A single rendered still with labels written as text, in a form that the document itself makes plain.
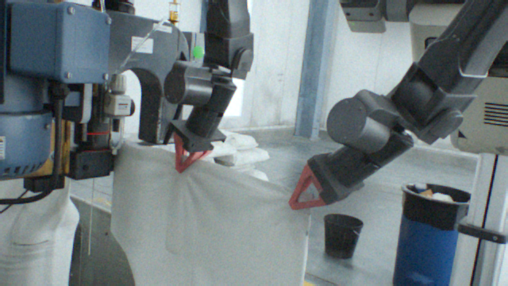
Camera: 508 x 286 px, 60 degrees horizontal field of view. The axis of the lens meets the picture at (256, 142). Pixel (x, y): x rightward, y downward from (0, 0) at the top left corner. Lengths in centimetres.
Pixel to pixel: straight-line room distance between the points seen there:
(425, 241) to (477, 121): 184
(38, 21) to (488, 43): 50
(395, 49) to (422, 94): 855
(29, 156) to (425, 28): 75
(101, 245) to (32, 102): 107
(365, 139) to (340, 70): 898
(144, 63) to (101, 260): 88
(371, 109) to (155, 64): 59
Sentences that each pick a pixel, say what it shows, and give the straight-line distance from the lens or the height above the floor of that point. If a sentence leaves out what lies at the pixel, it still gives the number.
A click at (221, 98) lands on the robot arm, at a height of 120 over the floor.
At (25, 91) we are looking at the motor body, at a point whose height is 120.
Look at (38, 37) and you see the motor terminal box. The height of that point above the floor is 126.
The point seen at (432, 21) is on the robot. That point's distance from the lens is 98.
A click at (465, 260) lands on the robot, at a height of 86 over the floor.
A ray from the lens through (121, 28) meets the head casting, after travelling 94.
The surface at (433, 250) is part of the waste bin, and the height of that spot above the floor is 34.
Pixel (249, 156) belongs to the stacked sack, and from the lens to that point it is 424.
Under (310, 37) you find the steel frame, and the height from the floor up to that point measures 213.
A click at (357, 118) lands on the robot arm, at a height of 121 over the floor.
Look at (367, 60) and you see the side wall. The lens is 930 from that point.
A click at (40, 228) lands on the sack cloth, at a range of 121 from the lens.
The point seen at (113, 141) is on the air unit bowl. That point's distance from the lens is 89.
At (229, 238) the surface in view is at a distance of 78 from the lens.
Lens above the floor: 125
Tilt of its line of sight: 9 degrees down
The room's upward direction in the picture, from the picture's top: 6 degrees clockwise
